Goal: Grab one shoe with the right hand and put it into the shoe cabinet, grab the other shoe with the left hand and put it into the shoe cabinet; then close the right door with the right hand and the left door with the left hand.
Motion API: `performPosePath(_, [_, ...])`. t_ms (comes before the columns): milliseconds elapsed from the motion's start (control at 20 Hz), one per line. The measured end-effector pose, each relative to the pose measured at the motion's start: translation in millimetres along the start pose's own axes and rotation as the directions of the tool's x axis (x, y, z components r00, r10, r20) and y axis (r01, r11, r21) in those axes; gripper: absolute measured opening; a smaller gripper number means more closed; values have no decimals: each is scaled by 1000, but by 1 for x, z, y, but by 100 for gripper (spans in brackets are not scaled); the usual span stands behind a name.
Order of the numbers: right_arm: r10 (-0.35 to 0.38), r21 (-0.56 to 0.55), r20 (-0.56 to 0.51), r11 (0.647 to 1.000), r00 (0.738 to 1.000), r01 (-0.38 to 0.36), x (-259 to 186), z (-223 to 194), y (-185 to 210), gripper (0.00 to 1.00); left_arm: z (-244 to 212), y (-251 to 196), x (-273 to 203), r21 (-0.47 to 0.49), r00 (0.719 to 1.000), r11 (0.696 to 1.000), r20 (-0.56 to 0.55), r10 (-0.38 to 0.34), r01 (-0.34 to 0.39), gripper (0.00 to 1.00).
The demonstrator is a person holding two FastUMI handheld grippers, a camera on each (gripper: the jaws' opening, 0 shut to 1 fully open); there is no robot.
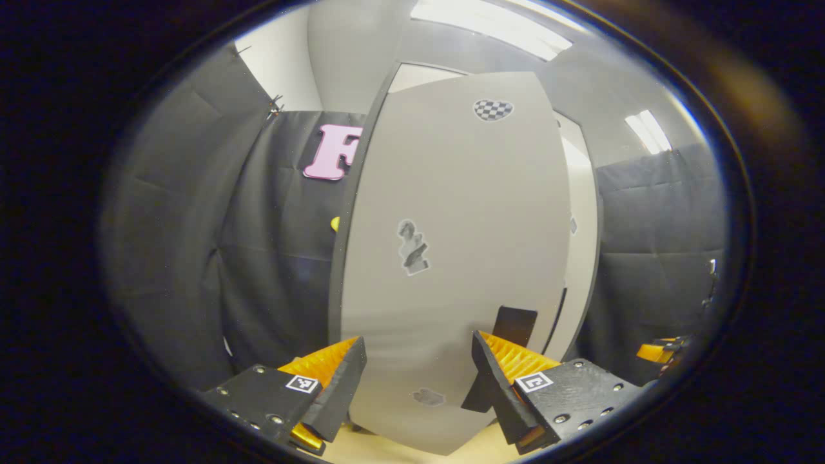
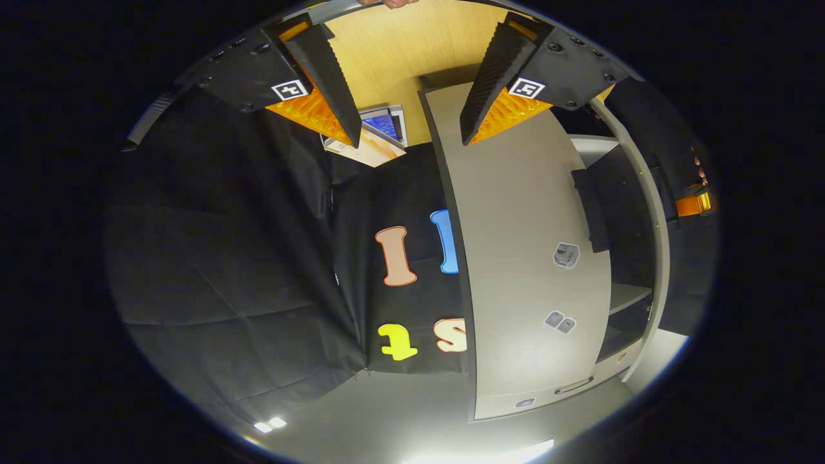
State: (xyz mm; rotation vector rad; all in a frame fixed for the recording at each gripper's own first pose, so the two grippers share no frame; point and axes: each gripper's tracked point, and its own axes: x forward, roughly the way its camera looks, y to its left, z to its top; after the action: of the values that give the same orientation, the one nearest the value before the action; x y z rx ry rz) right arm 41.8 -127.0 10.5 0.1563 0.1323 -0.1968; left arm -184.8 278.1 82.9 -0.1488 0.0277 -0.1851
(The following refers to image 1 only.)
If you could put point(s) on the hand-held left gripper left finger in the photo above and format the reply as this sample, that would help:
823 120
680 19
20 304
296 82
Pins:
335 386

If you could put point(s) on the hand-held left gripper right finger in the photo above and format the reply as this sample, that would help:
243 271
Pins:
499 386

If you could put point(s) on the white cabinet door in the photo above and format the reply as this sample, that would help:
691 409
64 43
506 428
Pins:
464 225
583 212

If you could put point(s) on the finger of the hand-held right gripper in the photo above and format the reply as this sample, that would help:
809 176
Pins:
654 352

